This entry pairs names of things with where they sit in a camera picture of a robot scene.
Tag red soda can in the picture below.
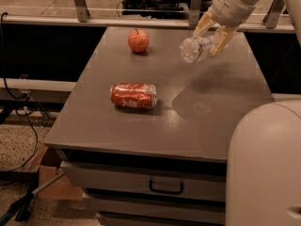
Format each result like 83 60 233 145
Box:
110 83 157 109

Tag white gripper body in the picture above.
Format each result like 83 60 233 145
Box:
213 0 255 27

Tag metal railing frame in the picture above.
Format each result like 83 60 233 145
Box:
0 0 295 33

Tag red apple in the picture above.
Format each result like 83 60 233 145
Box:
128 29 150 53

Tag cardboard box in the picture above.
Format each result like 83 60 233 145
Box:
29 146 84 201

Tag grey drawer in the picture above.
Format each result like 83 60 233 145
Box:
61 161 226 202
83 193 225 225

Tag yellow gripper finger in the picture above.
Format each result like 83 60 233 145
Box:
193 7 216 37
210 26 237 57

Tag black-handled floor tool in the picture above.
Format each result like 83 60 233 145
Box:
0 172 65 226

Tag black cable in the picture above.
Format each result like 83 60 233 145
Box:
0 12 40 174

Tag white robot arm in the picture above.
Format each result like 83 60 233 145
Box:
193 0 301 226

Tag grey lower drawer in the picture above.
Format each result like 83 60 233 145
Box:
83 193 225 225

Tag black office chair base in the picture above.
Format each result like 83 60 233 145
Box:
116 0 214 21

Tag clear blue-label plastic bottle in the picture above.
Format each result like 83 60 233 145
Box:
180 36 221 63

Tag black drawer handle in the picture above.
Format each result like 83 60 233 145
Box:
149 180 184 195

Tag grey top drawer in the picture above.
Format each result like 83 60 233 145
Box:
61 161 226 202

